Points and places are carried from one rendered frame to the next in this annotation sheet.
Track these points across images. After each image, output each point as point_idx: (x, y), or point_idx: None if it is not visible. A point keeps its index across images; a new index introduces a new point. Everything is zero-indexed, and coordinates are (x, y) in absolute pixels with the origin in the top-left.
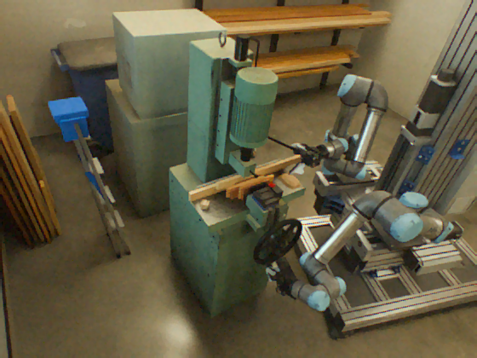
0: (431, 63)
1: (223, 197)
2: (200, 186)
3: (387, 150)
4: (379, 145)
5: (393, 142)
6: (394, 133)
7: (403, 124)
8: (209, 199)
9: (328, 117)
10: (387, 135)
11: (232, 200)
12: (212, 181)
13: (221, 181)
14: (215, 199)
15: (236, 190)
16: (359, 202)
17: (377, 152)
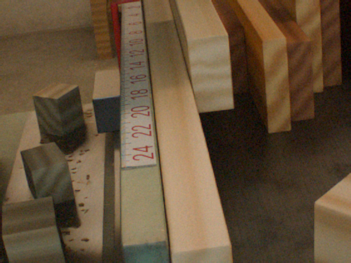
0: None
1: (275, 144)
2: (145, 145)
3: (36, 84)
4: (12, 87)
5: (26, 71)
6: (7, 61)
7: (0, 46)
8: (271, 217)
9: None
10: (1, 69)
11: (332, 114)
12: (123, 84)
13: (202, 24)
14: (289, 182)
15: (300, 29)
16: None
17: (26, 96)
